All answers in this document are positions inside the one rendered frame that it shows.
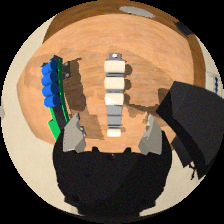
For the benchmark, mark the blue plastic bar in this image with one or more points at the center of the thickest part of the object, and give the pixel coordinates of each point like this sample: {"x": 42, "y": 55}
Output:
{"x": 51, "y": 66}
{"x": 49, "y": 78}
{"x": 51, "y": 89}
{"x": 52, "y": 101}

